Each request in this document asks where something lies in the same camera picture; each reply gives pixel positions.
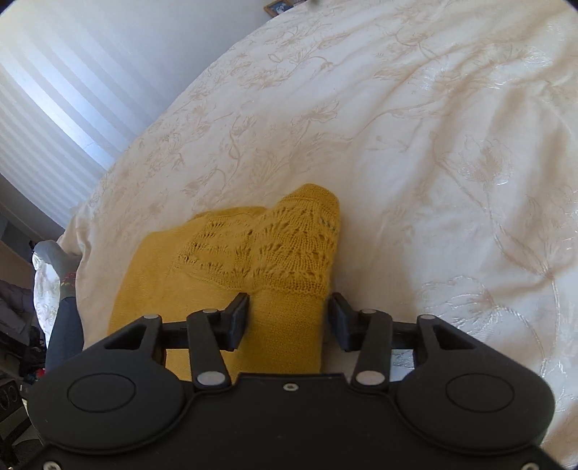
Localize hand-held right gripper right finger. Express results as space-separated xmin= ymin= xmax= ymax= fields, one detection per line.
xmin=327 ymin=292 xmax=476 ymax=392

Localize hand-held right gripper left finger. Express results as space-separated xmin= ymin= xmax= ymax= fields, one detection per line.
xmin=104 ymin=292 xmax=251 ymax=392

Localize yellow knit sweater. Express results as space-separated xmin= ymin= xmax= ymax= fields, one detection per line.
xmin=107 ymin=183 xmax=342 ymax=383

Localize person's leg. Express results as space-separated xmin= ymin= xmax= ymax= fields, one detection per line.
xmin=33 ymin=240 xmax=86 ymax=377

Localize white floral bedspread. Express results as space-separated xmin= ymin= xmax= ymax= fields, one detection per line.
xmin=33 ymin=0 xmax=578 ymax=469

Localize dark clothing pile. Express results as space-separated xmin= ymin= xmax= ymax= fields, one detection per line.
xmin=0 ymin=278 xmax=48 ymax=378

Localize black speaker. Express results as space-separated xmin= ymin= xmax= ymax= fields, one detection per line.
xmin=0 ymin=377 xmax=24 ymax=438

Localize wooden photo frame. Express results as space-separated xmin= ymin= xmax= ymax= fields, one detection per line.
xmin=264 ymin=0 xmax=296 ymax=17

